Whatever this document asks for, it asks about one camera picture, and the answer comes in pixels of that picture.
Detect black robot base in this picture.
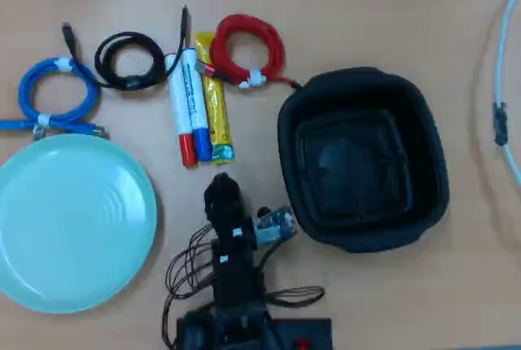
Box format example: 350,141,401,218
174,303,335,350

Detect white marker with blue cap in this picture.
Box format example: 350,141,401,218
180,46,213,164

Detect thin white cable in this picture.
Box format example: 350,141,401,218
493,0,521,189

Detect light green round bowl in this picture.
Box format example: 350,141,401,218
0,133,159,315

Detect white cable connectors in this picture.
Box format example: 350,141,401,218
239,68,269,91

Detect black square bowl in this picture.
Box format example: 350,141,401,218
277,66,451,254

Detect blue coiled charging cable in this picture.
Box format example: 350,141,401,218
0,56,111,142

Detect white marker with red cap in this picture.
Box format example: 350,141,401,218
164,52,200,168

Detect black clip on white cable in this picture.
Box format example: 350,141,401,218
492,101,510,147

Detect red charging cable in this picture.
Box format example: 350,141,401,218
195,14,304,91

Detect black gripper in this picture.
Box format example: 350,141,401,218
203,172,258,250

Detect black charging cable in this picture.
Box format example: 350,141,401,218
61,5,193,92

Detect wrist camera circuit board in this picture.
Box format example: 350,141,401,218
252,204,300,247

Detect yellow sachet packet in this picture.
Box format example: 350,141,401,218
193,31,237,166

